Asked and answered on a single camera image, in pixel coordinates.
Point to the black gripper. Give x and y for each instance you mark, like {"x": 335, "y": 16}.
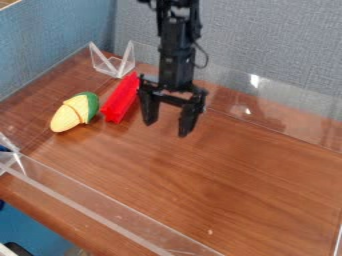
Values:
{"x": 190, "y": 99}

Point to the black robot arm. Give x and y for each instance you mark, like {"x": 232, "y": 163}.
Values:
{"x": 180, "y": 31}

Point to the red plastic block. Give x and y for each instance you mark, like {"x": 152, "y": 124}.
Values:
{"x": 121, "y": 99}

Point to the yellow green toy corn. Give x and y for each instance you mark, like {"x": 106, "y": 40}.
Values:
{"x": 77, "y": 111}

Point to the clear acrylic corner bracket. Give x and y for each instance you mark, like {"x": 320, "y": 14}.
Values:
{"x": 116, "y": 67}

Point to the clear acrylic front wall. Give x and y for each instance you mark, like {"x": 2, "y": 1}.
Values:
{"x": 138, "y": 227}

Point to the clear acrylic front bracket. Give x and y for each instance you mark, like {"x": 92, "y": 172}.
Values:
{"x": 10, "y": 156}

